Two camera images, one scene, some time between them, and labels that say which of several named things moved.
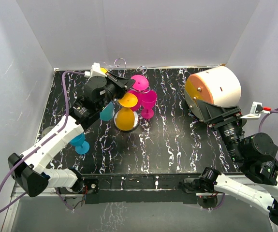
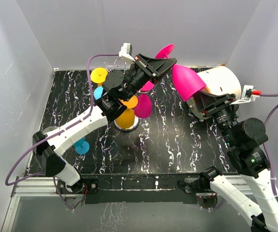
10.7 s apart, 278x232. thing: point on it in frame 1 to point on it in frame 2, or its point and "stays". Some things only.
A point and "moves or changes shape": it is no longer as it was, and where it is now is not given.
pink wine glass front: [140, 83] moves or changes shape
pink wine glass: [149, 98] to [187, 82]
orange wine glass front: [125, 117] stays
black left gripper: [126, 82] to [163, 65]
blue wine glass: [81, 146] stays
